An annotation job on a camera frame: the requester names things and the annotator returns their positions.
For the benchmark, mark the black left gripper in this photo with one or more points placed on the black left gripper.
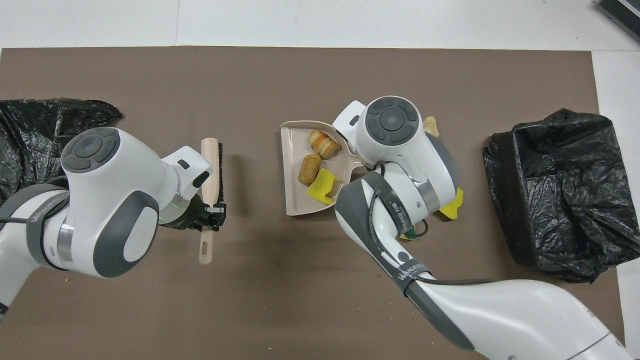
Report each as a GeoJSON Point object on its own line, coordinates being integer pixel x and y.
{"type": "Point", "coordinates": [192, 215]}

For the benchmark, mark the beige brush black bristles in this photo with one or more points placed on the beige brush black bristles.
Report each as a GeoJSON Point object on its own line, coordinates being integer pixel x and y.
{"type": "Point", "coordinates": [211, 165]}

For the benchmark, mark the beige plastic dustpan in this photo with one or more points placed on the beige plastic dustpan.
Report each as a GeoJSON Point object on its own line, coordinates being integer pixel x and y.
{"type": "Point", "coordinates": [295, 195]}

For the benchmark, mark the brown oval bread roll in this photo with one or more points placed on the brown oval bread roll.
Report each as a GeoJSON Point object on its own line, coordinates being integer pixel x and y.
{"type": "Point", "coordinates": [310, 170]}

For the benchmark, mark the notched yellow sponge piece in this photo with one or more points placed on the notched yellow sponge piece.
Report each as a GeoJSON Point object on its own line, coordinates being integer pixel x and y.
{"type": "Point", "coordinates": [322, 187]}

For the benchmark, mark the striped croissant bread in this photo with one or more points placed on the striped croissant bread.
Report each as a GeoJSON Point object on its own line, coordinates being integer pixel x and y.
{"type": "Point", "coordinates": [325, 144]}

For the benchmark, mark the green and yellow sponge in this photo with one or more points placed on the green and yellow sponge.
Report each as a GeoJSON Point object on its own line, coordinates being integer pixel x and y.
{"type": "Point", "coordinates": [407, 235]}

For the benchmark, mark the long beige chunk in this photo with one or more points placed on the long beige chunk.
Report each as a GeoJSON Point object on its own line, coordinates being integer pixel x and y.
{"type": "Point", "coordinates": [431, 126]}

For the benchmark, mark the plain yellow sponge piece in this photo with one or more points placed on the plain yellow sponge piece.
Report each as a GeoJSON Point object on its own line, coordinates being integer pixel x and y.
{"type": "Point", "coordinates": [452, 205]}

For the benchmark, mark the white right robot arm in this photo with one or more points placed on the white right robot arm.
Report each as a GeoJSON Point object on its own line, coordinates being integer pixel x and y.
{"type": "Point", "coordinates": [500, 320]}

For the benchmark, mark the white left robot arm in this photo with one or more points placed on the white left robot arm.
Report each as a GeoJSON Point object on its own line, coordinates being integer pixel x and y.
{"type": "Point", "coordinates": [115, 200]}

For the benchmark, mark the black bag bin pink edge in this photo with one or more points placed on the black bag bin pink edge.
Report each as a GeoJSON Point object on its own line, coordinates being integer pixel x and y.
{"type": "Point", "coordinates": [30, 120]}

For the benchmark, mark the black bag-lined trash bin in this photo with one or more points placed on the black bag-lined trash bin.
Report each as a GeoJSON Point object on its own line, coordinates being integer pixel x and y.
{"type": "Point", "coordinates": [565, 200]}

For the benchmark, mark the brown table mat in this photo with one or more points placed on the brown table mat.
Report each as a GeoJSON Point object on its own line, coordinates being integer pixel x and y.
{"type": "Point", "coordinates": [300, 280]}

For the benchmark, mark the dark ribbed device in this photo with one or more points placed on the dark ribbed device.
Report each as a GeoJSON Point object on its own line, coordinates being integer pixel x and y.
{"type": "Point", "coordinates": [622, 15]}

